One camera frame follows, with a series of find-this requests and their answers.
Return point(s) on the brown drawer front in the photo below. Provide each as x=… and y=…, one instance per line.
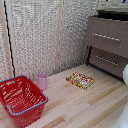
x=106, y=45
x=110, y=68

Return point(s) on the dark wooden drawer cabinet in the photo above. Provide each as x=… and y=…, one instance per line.
x=113, y=14

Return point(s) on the yellow red food box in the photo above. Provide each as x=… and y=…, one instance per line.
x=80, y=80

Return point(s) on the pink plastic cup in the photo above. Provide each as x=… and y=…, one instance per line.
x=41, y=81

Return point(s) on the beige woven partition screen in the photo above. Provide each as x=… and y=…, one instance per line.
x=33, y=36

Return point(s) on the red plastic shopping basket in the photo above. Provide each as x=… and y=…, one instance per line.
x=20, y=100

